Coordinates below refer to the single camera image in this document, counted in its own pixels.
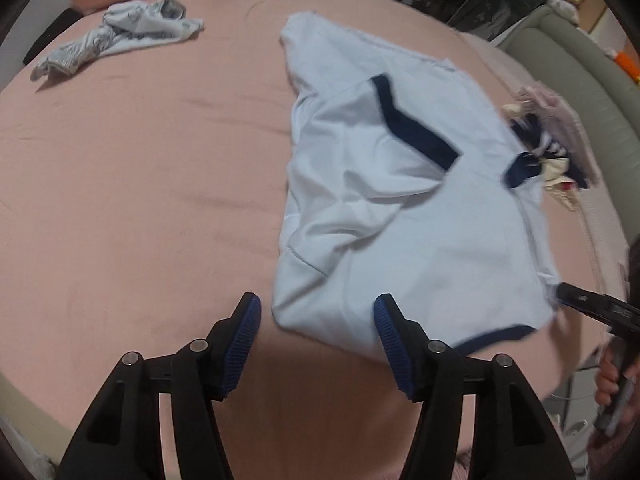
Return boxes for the grey-green sofa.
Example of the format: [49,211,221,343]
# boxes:
[500,10,640,248]

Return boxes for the pile of folded clothes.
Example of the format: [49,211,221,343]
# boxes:
[500,102,583,213]

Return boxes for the crumpled pale printed garment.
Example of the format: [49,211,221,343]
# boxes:
[30,0,206,82]

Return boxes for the white plush toy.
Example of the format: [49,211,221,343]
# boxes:
[545,0,584,27]

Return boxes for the orange carrot plush toy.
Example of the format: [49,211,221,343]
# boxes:
[615,50,640,84]

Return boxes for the white navy-trimmed t-shirt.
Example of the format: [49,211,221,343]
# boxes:
[270,10,562,362]

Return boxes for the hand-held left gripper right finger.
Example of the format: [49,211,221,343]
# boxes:
[374,293,576,480]

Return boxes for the person's right hand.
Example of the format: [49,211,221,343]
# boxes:
[594,342,625,405]

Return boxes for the person's right forearm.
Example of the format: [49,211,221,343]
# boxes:
[586,427,640,480]

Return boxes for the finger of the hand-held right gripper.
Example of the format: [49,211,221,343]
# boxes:
[556,282,608,322]

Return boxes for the folded pink printed garment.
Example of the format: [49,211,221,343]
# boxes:
[517,85,602,181]

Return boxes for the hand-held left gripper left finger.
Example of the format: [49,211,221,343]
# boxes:
[55,291,262,480]

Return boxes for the pink bed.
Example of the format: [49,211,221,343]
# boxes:
[0,0,632,480]

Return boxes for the glass-door wardrobe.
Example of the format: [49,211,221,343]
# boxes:
[390,0,553,44]

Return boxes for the folded navy striped garment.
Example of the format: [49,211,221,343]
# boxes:
[501,112,593,192]

